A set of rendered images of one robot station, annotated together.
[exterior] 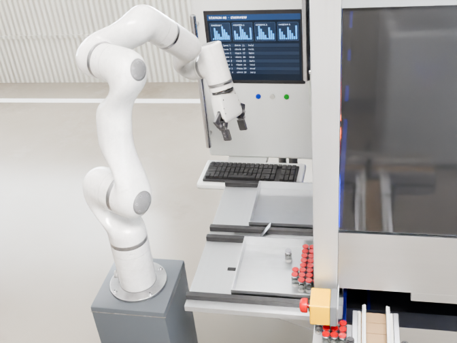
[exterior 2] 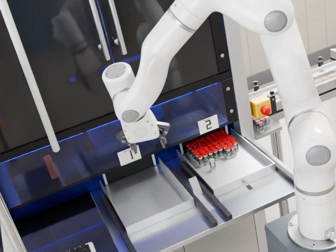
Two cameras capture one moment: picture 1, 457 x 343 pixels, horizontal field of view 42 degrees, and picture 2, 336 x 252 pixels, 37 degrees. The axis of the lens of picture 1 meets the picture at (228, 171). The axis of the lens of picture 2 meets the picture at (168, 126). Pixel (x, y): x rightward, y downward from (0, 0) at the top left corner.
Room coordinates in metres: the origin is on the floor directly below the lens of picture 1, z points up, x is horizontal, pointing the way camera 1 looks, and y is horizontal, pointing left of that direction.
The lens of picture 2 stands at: (2.42, 1.18, 2.01)
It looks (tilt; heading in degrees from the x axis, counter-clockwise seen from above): 28 degrees down; 240
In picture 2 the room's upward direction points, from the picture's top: 13 degrees counter-clockwise
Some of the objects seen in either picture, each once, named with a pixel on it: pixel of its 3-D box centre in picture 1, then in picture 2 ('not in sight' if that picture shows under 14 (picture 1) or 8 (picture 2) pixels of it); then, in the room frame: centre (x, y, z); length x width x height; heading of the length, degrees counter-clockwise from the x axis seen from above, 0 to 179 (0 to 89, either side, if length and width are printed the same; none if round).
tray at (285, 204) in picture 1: (300, 205); (144, 192); (1.75, -0.25, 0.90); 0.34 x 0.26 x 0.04; 76
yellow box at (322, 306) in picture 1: (323, 306); (259, 106); (1.14, -0.22, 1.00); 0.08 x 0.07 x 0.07; 76
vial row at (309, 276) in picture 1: (311, 267); (215, 151); (1.40, -0.23, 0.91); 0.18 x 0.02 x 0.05; 166
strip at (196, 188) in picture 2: (251, 230); (201, 193); (1.62, -0.06, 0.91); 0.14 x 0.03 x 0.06; 76
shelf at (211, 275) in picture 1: (275, 240); (193, 190); (1.60, -0.14, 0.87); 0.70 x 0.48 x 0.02; 166
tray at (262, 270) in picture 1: (290, 268); (223, 159); (1.42, -0.16, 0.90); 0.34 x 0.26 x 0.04; 76
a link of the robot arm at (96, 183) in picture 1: (114, 205); (314, 156); (1.49, 0.36, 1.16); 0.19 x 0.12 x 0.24; 49
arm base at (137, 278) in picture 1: (133, 260); (316, 207); (1.47, 0.33, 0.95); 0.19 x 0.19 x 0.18
